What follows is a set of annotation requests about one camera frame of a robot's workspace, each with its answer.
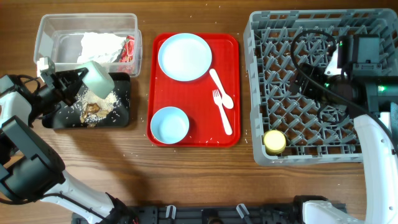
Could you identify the white plastic fork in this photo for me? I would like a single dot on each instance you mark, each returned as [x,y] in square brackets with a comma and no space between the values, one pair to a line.
[218,101]

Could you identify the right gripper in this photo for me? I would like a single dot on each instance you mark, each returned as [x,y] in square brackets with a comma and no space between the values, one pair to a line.
[304,79]

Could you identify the green bowl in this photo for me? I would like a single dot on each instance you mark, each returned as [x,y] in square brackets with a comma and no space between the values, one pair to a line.
[98,80]

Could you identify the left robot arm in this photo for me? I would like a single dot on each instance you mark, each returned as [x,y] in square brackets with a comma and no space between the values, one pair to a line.
[31,170]

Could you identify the light blue plate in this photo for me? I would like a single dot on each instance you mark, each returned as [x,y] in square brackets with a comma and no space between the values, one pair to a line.
[185,57]

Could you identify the clear plastic bin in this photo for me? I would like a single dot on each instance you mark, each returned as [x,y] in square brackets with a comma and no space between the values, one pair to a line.
[59,38]

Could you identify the grey dishwasher rack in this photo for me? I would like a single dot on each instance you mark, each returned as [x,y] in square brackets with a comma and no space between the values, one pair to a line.
[272,39]

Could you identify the rice and food scraps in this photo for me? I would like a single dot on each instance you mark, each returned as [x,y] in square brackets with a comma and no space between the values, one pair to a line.
[96,108]

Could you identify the light blue bowl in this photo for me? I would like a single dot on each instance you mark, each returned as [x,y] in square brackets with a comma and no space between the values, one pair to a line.
[169,125]

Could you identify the black plastic tray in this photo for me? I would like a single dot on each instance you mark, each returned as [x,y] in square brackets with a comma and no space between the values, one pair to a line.
[65,118]

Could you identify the yellow plastic cup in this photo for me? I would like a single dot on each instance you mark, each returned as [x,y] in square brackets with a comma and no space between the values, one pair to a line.
[274,141]

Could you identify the white napkin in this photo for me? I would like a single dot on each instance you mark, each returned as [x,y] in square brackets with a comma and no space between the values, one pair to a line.
[101,48]

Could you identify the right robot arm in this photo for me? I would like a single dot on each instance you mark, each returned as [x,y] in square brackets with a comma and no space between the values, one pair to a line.
[370,99]

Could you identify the red serving tray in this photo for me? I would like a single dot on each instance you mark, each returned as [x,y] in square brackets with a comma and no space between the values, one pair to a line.
[195,98]

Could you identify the red snack wrapper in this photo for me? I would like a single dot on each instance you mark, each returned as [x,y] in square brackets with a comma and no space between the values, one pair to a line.
[127,53]

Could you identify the white plastic spoon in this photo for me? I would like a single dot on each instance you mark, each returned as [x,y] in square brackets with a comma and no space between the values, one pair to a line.
[226,99]

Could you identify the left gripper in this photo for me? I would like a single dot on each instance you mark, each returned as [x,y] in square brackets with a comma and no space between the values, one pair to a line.
[63,88]

